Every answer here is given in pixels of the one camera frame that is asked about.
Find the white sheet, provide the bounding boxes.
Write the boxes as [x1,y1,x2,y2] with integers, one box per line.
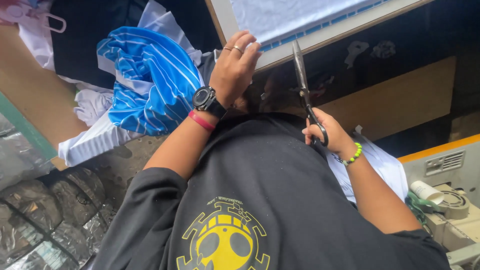
[229,0,391,48]

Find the black fabric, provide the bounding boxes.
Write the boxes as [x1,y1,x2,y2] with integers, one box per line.
[50,0,223,90]

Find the person's left hand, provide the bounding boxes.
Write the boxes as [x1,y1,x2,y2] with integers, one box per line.
[208,30,263,109]

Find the white paper roll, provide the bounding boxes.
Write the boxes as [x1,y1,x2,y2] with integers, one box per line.
[409,180,445,205]

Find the white printed cloth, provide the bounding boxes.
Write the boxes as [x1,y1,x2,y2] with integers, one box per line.
[325,125,409,205]

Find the blue striped fabric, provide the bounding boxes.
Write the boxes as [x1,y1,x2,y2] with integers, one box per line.
[96,26,203,137]

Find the person's right hand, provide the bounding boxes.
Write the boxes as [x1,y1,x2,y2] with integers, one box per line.
[302,108,355,155]

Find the brown wooden board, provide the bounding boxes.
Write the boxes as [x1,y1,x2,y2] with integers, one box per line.
[319,56,457,142]

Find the green bead bracelet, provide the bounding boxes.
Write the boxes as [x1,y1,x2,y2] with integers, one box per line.
[341,142,363,167]

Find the black metal scissors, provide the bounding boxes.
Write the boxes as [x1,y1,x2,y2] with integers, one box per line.
[292,39,329,148]

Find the white fabric scrap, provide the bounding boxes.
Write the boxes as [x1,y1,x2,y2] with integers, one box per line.
[344,40,370,70]
[370,40,397,59]

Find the beige sewing machine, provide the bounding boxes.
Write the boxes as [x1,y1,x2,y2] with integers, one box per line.
[397,134,480,270]

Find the white wooden-edged frame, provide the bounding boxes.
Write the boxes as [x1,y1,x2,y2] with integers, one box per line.
[205,0,436,74]

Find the black wristwatch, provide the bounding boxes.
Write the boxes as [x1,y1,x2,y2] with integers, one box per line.
[192,85,228,120]

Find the black printed t-shirt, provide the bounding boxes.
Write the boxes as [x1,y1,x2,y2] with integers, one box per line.
[92,112,452,270]

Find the heap of silver foil packages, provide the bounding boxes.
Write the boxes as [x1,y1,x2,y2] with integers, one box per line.
[0,112,118,270]

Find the white fabric pile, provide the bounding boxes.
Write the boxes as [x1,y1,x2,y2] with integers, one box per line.
[18,0,211,168]

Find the red wristband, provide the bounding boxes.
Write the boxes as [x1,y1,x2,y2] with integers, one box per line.
[187,110,217,132]

